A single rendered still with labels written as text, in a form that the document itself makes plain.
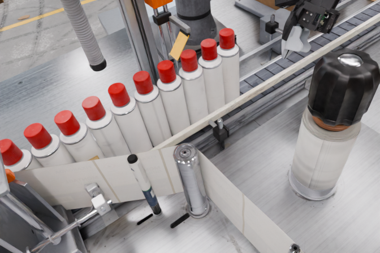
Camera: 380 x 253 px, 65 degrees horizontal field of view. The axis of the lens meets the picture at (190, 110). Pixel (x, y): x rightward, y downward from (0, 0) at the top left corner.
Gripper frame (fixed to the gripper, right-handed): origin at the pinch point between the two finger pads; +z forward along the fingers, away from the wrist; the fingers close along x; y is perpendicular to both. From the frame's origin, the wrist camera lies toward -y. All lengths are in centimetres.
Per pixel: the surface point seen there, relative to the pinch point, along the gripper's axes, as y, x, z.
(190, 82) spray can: 2.8, -31.5, 7.0
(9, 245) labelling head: 16, -65, 25
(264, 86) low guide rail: 4.7, -8.3, 7.5
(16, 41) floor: -275, -16, 118
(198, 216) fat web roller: 21.1, -35.1, 25.9
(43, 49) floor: -238, 0, 108
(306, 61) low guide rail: 4.7, 4.6, 0.0
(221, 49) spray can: 0.2, -23.4, 0.4
